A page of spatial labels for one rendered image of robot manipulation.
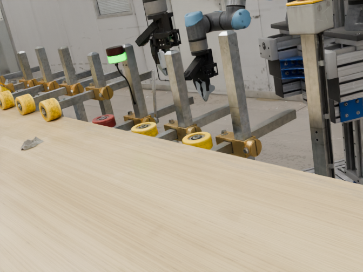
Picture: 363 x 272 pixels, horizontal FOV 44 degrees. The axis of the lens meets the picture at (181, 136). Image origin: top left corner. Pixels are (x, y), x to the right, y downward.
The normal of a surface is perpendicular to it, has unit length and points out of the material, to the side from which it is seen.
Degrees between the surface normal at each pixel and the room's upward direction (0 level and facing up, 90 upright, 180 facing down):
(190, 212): 0
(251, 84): 90
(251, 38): 90
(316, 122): 90
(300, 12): 90
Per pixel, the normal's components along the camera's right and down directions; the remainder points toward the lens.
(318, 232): -0.18, -0.93
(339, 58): 0.21, 0.28
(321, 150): -0.75, 0.35
